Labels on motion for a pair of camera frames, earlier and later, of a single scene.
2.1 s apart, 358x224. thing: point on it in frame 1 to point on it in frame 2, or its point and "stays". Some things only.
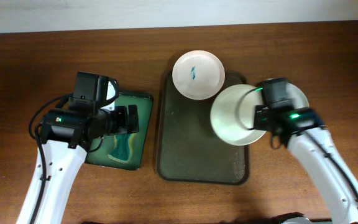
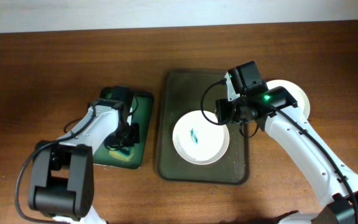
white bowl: [232, 114] to [294, 93]
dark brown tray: [189, 149] stays
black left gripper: [125, 126] to [135, 140]
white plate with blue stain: [198, 74] to [197, 141]
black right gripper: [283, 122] to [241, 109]
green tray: [99, 156] stays
